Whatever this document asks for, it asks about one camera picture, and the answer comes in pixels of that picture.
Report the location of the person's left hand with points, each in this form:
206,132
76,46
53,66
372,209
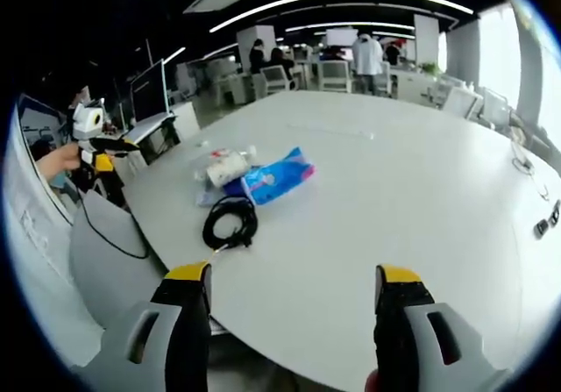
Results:
61,159

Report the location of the white side desk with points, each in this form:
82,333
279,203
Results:
153,135

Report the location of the clear plastic bag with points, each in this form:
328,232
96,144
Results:
203,190

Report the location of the white paper roll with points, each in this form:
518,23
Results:
225,169

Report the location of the computer monitor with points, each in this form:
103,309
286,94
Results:
149,89

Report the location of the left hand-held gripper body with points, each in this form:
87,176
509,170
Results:
90,122

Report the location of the small black device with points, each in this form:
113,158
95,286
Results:
556,215
542,227

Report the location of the white table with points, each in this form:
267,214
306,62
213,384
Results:
372,199

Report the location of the dark blue packet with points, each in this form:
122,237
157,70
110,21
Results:
233,189

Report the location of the ceiling light strip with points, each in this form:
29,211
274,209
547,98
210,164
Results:
333,4

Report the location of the white office chair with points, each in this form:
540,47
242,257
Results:
335,76
276,78

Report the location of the person's right hand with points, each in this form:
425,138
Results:
372,382

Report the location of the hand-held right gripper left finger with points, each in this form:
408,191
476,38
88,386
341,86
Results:
175,330

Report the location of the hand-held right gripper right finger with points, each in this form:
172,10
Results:
407,330

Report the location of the blue tissue pack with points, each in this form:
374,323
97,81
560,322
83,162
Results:
280,175

